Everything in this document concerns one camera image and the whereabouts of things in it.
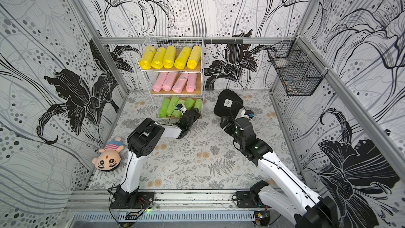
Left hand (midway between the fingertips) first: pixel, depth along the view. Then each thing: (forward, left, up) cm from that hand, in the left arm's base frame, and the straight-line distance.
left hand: (197, 111), depth 105 cm
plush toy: (-35, +42, +6) cm, 55 cm away
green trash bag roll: (+1, +22, +3) cm, 22 cm away
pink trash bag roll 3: (+1, +9, +25) cm, 26 cm away
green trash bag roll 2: (+3, +17, +3) cm, 17 cm away
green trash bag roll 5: (+4, 0, +3) cm, 5 cm away
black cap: (+4, -21, +4) cm, 22 cm away
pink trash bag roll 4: (-1, +2, +26) cm, 26 cm away
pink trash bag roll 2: (+2, +14, +25) cm, 29 cm away
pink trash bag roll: (+4, +20, +24) cm, 32 cm away
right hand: (-19, -18, +19) cm, 32 cm away
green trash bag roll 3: (-4, +12, +3) cm, 13 cm away
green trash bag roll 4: (+5, +5, +2) cm, 8 cm away
